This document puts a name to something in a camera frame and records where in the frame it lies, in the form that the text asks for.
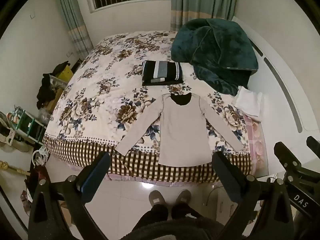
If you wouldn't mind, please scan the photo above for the floor cable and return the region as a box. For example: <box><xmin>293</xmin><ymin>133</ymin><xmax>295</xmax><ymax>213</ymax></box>
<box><xmin>206</xmin><ymin>186</ymin><xmax>221</xmax><ymax>206</ymax></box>

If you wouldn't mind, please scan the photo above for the grey-green curtain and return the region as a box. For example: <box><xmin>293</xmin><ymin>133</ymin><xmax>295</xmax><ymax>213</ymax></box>
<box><xmin>171</xmin><ymin>0</ymin><xmax>240</xmax><ymax>33</ymax></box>
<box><xmin>54</xmin><ymin>0</ymin><xmax>94</xmax><ymax>61</ymax></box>

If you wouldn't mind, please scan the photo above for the beige long-sleeve shirt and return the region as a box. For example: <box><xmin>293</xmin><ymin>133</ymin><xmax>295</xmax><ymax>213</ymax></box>
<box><xmin>114</xmin><ymin>92</ymin><xmax>244</xmax><ymax>167</ymax></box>

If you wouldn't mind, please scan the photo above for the yellow box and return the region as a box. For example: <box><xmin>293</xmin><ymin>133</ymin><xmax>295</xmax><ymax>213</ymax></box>
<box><xmin>56</xmin><ymin>65</ymin><xmax>74</xmax><ymax>83</ymax></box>

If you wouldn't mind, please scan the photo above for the person's grey slipper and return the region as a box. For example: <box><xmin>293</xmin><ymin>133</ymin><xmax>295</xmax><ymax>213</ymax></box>
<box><xmin>149</xmin><ymin>190</ymin><xmax>165</xmax><ymax>207</ymax></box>
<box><xmin>175</xmin><ymin>189</ymin><xmax>192</xmax><ymax>206</ymax></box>

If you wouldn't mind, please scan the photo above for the person's left grey slipper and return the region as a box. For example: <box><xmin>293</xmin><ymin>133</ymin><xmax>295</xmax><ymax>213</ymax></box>
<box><xmin>149</xmin><ymin>190</ymin><xmax>165</xmax><ymax>207</ymax></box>

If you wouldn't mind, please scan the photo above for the clear plastic bag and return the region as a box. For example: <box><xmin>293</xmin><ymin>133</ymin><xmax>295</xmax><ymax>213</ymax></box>
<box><xmin>37</xmin><ymin>109</ymin><xmax>54</xmax><ymax>126</ymax></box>

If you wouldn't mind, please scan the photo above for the green storage rack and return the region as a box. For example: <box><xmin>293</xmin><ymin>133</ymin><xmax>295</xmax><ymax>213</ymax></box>
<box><xmin>9</xmin><ymin>107</ymin><xmax>47</xmax><ymax>143</ymax></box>

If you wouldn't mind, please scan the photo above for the floral bed quilt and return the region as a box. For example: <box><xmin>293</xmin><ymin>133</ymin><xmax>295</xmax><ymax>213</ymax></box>
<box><xmin>42</xmin><ymin>31</ymin><xmax>250</xmax><ymax>183</ymax></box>

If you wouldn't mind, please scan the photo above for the white perforated slipper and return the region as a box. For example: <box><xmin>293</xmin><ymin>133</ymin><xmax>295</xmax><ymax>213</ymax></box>
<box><xmin>32</xmin><ymin>146</ymin><xmax>51</xmax><ymax>167</ymax></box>

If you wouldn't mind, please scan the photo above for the white bed headboard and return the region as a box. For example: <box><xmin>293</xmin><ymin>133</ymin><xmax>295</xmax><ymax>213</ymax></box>
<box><xmin>231</xmin><ymin>16</ymin><xmax>320</xmax><ymax>178</ymax></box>

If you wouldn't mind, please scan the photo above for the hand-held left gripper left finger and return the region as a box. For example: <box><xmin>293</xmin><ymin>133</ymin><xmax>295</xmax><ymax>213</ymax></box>
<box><xmin>28</xmin><ymin>152</ymin><xmax>111</xmax><ymax>240</ymax></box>

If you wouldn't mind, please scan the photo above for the wooden stick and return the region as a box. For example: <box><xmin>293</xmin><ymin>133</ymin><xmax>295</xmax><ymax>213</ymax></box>
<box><xmin>0</xmin><ymin>160</ymin><xmax>31</xmax><ymax>177</ymax></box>

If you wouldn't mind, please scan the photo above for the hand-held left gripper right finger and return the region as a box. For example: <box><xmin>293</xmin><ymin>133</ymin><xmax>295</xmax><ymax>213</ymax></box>
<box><xmin>212</xmin><ymin>151</ymin><xmax>293</xmax><ymax>240</ymax></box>

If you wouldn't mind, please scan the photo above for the black garment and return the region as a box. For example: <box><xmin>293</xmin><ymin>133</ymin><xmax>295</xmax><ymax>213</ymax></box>
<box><xmin>36</xmin><ymin>61</ymin><xmax>73</xmax><ymax>110</ymax></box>

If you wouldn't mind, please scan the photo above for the person's leg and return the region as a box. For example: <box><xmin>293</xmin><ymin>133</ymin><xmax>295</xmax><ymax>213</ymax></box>
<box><xmin>130</xmin><ymin>203</ymin><xmax>170</xmax><ymax>233</ymax></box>
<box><xmin>171</xmin><ymin>202</ymin><xmax>208</xmax><ymax>222</ymax></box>

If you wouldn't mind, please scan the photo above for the folded white cloth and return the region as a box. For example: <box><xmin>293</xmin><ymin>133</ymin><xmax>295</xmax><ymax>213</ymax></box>
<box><xmin>234</xmin><ymin>86</ymin><xmax>263</xmax><ymax>117</ymax></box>

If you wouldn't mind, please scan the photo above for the dark green plush blanket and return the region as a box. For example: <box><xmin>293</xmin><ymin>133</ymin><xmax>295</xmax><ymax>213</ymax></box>
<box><xmin>171</xmin><ymin>18</ymin><xmax>259</xmax><ymax>96</ymax></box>

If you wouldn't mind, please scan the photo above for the pink checked mattress sheet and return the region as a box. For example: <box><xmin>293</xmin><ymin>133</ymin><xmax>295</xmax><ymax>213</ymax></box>
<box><xmin>244</xmin><ymin>114</ymin><xmax>267</xmax><ymax>175</ymax></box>

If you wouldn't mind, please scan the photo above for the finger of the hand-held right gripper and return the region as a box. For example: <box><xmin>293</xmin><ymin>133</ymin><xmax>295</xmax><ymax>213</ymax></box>
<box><xmin>274</xmin><ymin>142</ymin><xmax>304</xmax><ymax>180</ymax></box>
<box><xmin>306</xmin><ymin>136</ymin><xmax>320</xmax><ymax>159</ymax></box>

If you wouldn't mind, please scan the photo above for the person's right leg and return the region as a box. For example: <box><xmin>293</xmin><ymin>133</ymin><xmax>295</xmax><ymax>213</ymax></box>
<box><xmin>171</xmin><ymin>202</ymin><xmax>208</xmax><ymax>222</ymax></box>

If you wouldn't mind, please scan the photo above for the person's right grey slipper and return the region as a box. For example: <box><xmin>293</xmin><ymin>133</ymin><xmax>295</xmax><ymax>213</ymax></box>
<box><xmin>175</xmin><ymin>189</ymin><xmax>192</xmax><ymax>206</ymax></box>

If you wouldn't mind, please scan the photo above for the folded black striped sweater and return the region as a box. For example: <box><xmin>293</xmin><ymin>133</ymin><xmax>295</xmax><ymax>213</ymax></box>
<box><xmin>141</xmin><ymin>60</ymin><xmax>184</xmax><ymax>87</ymax></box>

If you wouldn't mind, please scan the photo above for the person's left leg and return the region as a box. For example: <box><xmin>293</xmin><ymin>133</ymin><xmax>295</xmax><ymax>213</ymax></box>
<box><xmin>130</xmin><ymin>203</ymin><xmax>170</xmax><ymax>233</ymax></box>

